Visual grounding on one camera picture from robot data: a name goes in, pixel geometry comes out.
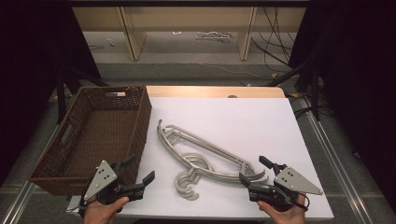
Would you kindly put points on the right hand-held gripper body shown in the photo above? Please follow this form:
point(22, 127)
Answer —
point(294, 182)

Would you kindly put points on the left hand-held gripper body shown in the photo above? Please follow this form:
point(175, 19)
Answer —
point(101, 180)

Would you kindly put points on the grey plastic clothes hanger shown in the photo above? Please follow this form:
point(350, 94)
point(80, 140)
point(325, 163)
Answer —
point(202, 145)
point(218, 179)
point(186, 195)

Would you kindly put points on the brown wicker basket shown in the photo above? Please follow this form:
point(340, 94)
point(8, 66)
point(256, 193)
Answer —
point(102, 137)

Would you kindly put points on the person's left hand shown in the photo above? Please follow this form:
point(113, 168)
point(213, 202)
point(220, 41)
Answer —
point(99, 213)

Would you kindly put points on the person's right hand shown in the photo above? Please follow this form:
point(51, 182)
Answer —
point(289, 216)

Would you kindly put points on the white table cover sheet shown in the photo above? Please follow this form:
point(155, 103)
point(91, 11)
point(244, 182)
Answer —
point(249, 124)

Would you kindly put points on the black metal stand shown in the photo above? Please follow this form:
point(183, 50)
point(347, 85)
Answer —
point(315, 93)
point(61, 96)

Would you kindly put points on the black curtain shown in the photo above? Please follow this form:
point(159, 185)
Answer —
point(28, 77)
point(358, 77)

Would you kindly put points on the beige wooden shelf unit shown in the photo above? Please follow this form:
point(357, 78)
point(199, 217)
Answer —
point(134, 34)

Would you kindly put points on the small white square floor object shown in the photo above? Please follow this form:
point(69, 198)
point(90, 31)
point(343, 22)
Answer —
point(176, 32)

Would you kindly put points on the white lattice floor object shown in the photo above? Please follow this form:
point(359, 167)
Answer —
point(214, 35)

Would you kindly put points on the aluminium rail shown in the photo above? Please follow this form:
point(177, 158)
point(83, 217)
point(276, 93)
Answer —
point(339, 161)
point(18, 199)

